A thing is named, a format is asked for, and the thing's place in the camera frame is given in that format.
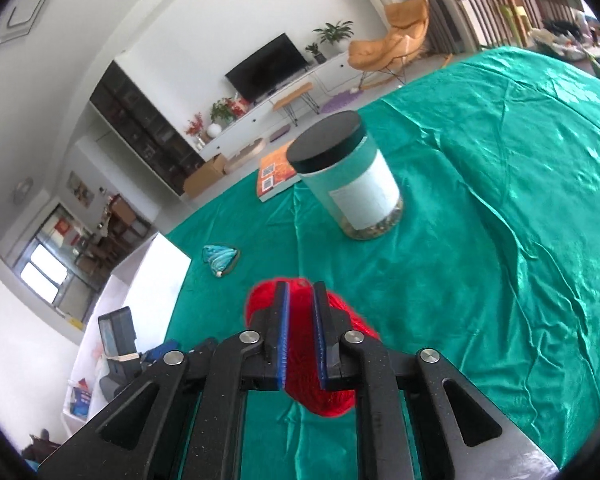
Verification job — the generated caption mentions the black television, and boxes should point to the black television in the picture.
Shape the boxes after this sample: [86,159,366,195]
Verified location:
[224,33,309,103]

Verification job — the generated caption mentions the white television cabinet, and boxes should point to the white television cabinet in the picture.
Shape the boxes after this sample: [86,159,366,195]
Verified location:
[195,50,368,163]

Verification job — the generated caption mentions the wooden stool with metal legs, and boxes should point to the wooden stool with metal legs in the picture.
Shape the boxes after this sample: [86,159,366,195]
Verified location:
[272,82,321,126]

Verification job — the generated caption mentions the clear jar with black lid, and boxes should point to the clear jar with black lid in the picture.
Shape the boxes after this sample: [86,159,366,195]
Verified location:
[286,111,405,242]

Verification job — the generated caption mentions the green potted plant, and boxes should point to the green potted plant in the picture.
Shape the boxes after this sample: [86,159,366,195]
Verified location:
[210,99,237,128]

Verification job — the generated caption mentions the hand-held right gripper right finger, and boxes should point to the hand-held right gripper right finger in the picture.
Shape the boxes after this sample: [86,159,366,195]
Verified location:
[311,281,561,480]

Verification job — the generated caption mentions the pile of assorted small items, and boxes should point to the pile of assorted small items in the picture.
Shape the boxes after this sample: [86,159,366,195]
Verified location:
[530,10,600,81]

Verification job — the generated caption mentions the orange lounge chair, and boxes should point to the orange lounge chair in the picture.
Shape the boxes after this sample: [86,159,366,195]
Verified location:
[348,0,453,86]

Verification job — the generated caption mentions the orange book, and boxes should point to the orange book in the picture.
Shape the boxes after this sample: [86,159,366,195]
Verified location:
[256,142,305,204]

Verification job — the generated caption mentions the light blue striped fabric bundle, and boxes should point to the light blue striped fabric bundle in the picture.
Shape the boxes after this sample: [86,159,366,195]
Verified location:
[202,244,241,278]

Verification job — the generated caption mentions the red yarn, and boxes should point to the red yarn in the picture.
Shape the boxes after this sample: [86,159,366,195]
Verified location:
[244,276,382,418]

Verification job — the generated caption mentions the wooden railed furniture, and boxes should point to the wooden railed furniture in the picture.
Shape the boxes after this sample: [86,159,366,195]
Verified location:
[447,0,588,53]

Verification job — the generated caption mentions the black lace cloth bundle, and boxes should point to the black lace cloth bundle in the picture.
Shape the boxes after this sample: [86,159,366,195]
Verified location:
[99,355,148,403]

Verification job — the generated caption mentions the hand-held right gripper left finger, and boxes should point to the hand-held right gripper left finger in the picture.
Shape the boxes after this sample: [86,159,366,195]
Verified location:
[36,281,292,480]

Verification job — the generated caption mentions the window with dark frame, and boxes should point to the window with dark frame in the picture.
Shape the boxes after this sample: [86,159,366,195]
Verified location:
[12,202,113,321]

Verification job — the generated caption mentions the blue printed packet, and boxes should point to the blue printed packet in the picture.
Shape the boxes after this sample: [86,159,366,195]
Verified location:
[70,379,94,417]

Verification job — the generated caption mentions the brown cardboard box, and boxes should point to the brown cardboard box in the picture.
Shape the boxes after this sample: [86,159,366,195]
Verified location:
[182,154,229,200]

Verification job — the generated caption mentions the white cardboard box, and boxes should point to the white cardboard box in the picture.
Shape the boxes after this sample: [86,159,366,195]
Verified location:
[60,232,192,441]

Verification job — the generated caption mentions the black display cabinet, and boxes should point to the black display cabinet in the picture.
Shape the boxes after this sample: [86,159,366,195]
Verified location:
[89,60,206,197]

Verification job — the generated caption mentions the framed wall painting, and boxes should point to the framed wall painting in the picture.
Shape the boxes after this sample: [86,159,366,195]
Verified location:
[66,170,93,207]

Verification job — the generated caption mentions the red flowers in vase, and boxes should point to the red flowers in vase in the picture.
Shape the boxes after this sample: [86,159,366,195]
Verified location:
[185,112,213,150]

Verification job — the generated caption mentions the beige round floor cushion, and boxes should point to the beige round floor cushion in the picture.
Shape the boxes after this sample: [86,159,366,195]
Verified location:
[225,139,268,175]

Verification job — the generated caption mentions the leafy plant in white pot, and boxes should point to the leafy plant in white pot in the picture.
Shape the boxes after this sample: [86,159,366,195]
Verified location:
[312,20,355,53]

